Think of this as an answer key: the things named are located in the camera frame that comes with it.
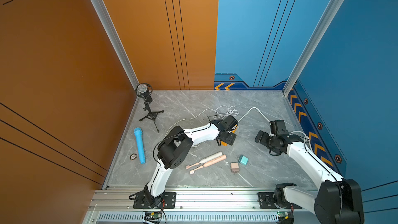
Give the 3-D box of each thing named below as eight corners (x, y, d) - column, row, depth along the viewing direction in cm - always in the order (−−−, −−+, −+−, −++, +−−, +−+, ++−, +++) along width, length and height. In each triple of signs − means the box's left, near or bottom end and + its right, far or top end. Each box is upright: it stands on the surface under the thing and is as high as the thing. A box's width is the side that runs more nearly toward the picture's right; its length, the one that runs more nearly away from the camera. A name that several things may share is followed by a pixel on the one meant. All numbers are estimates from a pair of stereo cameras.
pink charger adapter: (231, 173, 83) (232, 172, 82) (230, 163, 87) (230, 162, 85) (239, 173, 83) (240, 172, 82) (238, 163, 87) (238, 162, 85)
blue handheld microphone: (139, 165, 87) (137, 163, 84) (135, 131, 101) (133, 128, 98) (147, 162, 87) (145, 160, 85) (142, 129, 102) (140, 126, 99)
